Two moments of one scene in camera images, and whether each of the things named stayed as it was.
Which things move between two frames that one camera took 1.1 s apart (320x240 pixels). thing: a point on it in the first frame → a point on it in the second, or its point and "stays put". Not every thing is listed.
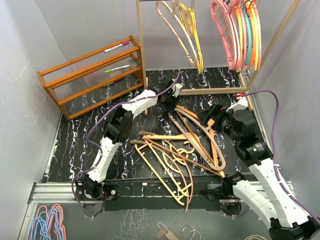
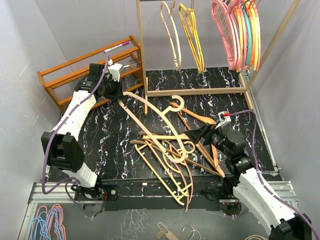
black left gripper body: x=169 y=104 → x=112 y=88
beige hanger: x=174 y=6 → x=170 y=11
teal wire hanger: x=250 y=38 stays put
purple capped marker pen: x=122 y=44 stays put
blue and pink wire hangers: x=48 y=225 stays put
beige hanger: x=185 y=129 → x=165 y=112
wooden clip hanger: x=164 y=229 stays put
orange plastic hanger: x=248 y=4 stays put
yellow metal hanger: x=256 y=35 stays put
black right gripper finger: x=209 y=113 → x=197 y=135
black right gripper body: x=223 y=122 → x=217 y=139
